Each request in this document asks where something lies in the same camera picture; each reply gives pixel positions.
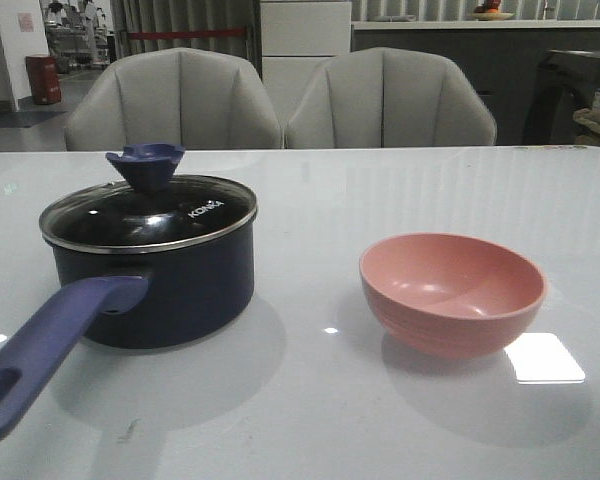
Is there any pink plastic bowl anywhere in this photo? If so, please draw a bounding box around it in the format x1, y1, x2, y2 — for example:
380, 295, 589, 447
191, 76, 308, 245
359, 233, 548, 359

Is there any glass lid with blue knob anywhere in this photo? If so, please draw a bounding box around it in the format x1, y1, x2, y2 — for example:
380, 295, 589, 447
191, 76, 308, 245
39, 143, 257, 254

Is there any right grey upholstered chair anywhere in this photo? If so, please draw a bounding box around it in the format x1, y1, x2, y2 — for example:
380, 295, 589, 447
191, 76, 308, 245
284, 47, 497, 149

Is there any grey upholstered chair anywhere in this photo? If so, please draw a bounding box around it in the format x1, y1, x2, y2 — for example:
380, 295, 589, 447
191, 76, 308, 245
64, 47, 283, 151
284, 47, 497, 149

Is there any left grey upholstered chair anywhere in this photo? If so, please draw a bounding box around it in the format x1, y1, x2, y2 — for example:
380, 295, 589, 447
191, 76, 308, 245
64, 47, 283, 151

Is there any white cabinet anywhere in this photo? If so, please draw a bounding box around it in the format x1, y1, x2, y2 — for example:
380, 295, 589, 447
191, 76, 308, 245
260, 1, 352, 125

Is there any red barrier strip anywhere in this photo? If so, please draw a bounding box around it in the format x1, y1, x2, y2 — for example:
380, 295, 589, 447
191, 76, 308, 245
127, 27, 249, 41

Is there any grey counter with white top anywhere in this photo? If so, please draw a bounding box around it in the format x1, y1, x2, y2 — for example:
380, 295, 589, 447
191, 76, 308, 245
352, 20, 600, 145

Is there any fruit plate on counter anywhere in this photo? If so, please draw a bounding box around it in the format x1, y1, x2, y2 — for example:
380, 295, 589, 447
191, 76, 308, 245
470, 0, 514, 21

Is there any red bin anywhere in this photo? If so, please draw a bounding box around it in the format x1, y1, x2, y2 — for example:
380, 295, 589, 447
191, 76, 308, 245
25, 55, 62, 105

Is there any dark appliance at right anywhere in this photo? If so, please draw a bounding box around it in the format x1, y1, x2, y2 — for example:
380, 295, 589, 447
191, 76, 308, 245
522, 50, 600, 145

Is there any dark blue saucepan purple handle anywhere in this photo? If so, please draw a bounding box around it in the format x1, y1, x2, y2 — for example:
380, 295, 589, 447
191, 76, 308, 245
0, 175, 259, 451

